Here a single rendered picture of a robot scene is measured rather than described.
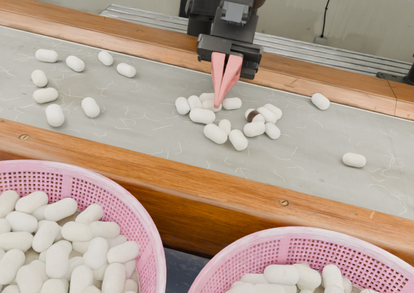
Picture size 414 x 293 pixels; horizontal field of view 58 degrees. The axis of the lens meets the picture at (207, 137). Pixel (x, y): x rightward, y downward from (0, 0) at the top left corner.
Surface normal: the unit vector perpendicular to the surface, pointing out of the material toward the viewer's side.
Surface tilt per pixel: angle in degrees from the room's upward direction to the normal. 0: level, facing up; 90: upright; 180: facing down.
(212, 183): 0
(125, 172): 0
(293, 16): 90
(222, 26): 38
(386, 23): 90
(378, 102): 45
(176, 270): 0
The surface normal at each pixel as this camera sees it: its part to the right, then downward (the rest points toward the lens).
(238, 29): 0.00, -0.30
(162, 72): 0.16, -0.81
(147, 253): -0.83, -0.18
